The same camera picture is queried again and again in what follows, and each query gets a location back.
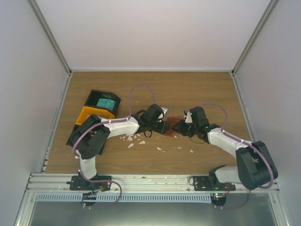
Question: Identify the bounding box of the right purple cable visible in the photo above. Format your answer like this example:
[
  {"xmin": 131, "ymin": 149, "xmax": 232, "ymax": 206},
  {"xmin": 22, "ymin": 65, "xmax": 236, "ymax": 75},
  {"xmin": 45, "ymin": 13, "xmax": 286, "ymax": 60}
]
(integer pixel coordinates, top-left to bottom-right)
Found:
[{"xmin": 190, "ymin": 103, "xmax": 276, "ymax": 189}]

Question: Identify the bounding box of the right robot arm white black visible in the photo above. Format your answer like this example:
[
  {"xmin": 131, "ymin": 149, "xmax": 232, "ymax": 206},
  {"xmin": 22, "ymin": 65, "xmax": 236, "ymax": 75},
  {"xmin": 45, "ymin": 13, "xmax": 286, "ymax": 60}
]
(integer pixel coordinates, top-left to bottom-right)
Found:
[{"xmin": 171, "ymin": 106, "xmax": 278, "ymax": 191}]

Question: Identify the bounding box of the black bin with teal cards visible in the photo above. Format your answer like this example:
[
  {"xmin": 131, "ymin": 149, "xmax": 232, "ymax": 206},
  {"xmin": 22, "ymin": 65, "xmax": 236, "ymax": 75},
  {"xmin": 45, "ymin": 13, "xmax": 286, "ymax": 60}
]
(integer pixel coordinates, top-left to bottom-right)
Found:
[{"xmin": 84, "ymin": 89, "xmax": 121, "ymax": 119}]

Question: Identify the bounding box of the grey slotted cable duct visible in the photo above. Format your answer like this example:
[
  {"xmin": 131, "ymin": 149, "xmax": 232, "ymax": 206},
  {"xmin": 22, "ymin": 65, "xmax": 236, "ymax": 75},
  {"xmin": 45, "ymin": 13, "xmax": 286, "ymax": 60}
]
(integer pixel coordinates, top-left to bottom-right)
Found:
[{"xmin": 36, "ymin": 193, "xmax": 211, "ymax": 203}]

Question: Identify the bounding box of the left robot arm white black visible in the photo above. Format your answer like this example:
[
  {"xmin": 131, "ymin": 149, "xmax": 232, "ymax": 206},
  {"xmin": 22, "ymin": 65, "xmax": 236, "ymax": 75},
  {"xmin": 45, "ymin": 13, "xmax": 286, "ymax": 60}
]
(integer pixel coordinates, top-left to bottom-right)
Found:
[{"xmin": 69, "ymin": 104, "xmax": 169, "ymax": 190}]

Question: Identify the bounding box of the aluminium front rail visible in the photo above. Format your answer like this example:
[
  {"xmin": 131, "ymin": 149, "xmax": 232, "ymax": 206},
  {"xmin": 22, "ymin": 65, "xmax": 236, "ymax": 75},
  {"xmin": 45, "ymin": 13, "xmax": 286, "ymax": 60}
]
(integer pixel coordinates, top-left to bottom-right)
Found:
[{"xmin": 25, "ymin": 173, "xmax": 280, "ymax": 193}]

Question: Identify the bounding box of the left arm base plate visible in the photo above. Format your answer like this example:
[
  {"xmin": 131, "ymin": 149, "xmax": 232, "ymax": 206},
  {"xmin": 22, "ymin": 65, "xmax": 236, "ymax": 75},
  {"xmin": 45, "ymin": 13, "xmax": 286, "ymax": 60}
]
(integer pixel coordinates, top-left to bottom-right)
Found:
[{"xmin": 66, "ymin": 174, "xmax": 112, "ymax": 191}]

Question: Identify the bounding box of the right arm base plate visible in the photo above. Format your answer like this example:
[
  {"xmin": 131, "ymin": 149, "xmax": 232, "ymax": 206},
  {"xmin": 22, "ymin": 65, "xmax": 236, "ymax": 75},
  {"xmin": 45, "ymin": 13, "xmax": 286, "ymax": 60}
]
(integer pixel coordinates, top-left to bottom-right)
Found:
[{"xmin": 188, "ymin": 176, "xmax": 236, "ymax": 192}]

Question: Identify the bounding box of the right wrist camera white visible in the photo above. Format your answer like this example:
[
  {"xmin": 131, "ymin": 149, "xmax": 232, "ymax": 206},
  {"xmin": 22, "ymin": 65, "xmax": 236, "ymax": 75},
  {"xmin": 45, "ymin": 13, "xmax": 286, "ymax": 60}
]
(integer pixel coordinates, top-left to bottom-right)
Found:
[{"xmin": 184, "ymin": 110, "xmax": 193, "ymax": 123}]

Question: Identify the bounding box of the orange bin with white cards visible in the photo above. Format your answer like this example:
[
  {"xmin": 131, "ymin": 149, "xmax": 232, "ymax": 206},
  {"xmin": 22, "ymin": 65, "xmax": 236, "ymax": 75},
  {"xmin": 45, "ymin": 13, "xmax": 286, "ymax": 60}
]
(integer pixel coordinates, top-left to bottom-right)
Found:
[{"xmin": 75, "ymin": 106, "xmax": 115, "ymax": 127}]

